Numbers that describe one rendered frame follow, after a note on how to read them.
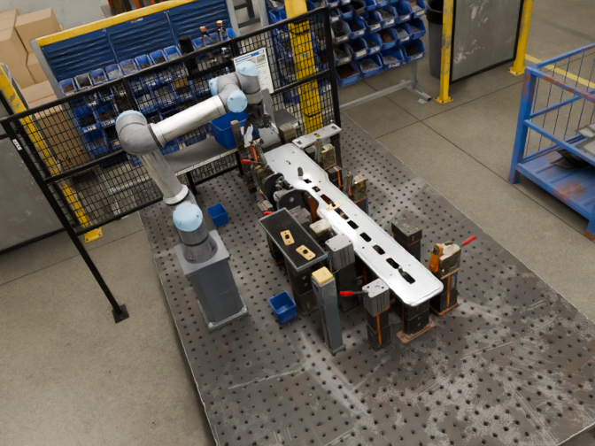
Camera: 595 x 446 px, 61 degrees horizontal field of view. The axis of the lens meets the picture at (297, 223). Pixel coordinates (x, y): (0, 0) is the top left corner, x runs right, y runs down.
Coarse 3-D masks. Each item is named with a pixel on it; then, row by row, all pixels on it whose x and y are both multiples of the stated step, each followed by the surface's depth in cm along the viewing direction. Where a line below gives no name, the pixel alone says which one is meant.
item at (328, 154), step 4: (328, 144) 282; (324, 148) 280; (328, 148) 279; (332, 148) 279; (324, 152) 278; (328, 152) 279; (332, 152) 281; (324, 156) 279; (328, 156) 281; (332, 156) 283; (324, 160) 281; (328, 160) 283; (332, 160) 284; (320, 164) 286; (324, 164) 282; (328, 164) 284; (332, 164) 285; (324, 168) 285; (328, 168) 286; (328, 200) 299
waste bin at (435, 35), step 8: (432, 0) 509; (440, 0) 513; (432, 8) 511; (440, 8) 517; (432, 16) 492; (440, 16) 485; (432, 24) 499; (440, 24) 490; (432, 32) 505; (440, 32) 497; (432, 40) 511; (440, 40) 503; (432, 48) 517; (440, 48) 508; (432, 56) 523; (440, 56) 514; (432, 64) 529; (440, 64) 520; (432, 72) 535; (440, 72) 526
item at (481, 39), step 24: (456, 0) 439; (480, 0) 453; (504, 0) 464; (528, 0) 471; (456, 24) 455; (480, 24) 468; (504, 24) 480; (456, 48) 471; (480, 48) 484; (504, 48) 498; (456, 72) 487; (480, 72) 499
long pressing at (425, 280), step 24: (288, 144) 296; (288, 168) 278; (312, 168) 275; (312, 192) 259; (336, 192) 256; (336, 216) 242; (360, 216) 240; (360, 240) 228; (384, 240) 226; (384, 264) 215; (408, 264) 213; (408, 288) 203; (432, 288) 201
